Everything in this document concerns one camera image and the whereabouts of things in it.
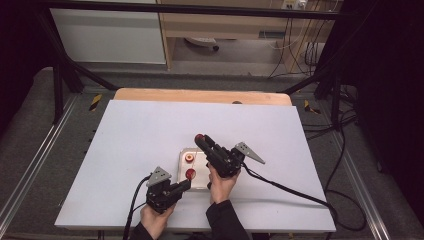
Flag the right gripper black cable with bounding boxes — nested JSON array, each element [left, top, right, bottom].
[[241, 163, 368, 232]]

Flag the white board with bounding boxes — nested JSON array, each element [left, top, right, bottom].
[[54, 99, 337, 233]]

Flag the white cabinet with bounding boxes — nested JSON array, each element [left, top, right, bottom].
[[49, 0, 167, 65]]

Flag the person's right hand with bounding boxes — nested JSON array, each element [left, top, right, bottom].
[[206, 163, 242, 205]]

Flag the aluminium floor rail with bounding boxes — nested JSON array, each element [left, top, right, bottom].
[[0, 94, 80, 229], [328, 129, 392, 240]]

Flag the wooden table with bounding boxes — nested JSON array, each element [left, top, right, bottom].
[[113, 87, 294, 107]]

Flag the square metal tray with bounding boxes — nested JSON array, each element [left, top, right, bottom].
[[176, 147, 216, 191]]

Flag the person's left hand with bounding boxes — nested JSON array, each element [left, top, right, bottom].
[[139, 202, 177, 240]]

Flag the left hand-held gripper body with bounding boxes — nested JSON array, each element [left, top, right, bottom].
[[145, 166, 184, 215]]

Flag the black metal frame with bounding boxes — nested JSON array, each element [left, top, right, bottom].
[[33, 0, 348, 125]]

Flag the black floor cables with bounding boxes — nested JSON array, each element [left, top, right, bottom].
[[301, 84, 361, 191]]

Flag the hanging cables under desk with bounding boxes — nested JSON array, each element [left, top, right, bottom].
[[266, 9, 334, 79]]

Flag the white power strip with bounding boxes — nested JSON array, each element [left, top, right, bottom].
[[281, 0, 308, 11]]

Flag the light wooden desk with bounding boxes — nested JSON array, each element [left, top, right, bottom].
[[156, 0, 344, 72]]

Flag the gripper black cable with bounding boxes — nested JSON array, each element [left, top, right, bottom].
[[241, 163, 368, 232], [122, 174, 152, 240]]

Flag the white chair base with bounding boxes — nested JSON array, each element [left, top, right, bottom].
[[184, 36, 221, 52]]

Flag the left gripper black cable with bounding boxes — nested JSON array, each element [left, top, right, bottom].
[[122, 174, 152, 240]]

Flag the yellow black floor tape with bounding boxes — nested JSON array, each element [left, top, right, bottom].
[[303, 99, 322, 115], [88, 93, 103, 112]]

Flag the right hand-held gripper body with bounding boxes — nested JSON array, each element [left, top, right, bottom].
[[204, 142, 266, 179]]

